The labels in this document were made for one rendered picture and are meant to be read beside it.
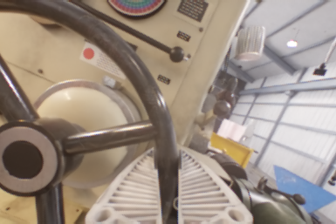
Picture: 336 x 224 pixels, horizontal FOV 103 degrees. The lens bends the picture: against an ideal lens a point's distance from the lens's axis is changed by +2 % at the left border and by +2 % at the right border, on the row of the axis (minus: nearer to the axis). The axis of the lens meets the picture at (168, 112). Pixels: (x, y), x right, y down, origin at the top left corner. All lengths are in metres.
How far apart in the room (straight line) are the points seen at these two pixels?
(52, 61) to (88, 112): 0.23
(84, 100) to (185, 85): 0.24
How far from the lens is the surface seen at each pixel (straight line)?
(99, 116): 0.28
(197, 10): 0.45
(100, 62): 0.42
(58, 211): 0.26
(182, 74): 0.38
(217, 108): 0.36
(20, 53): 0.55
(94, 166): 0.31
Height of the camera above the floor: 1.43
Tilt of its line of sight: 4 degrees down
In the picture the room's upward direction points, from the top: 25 degrees clockwise
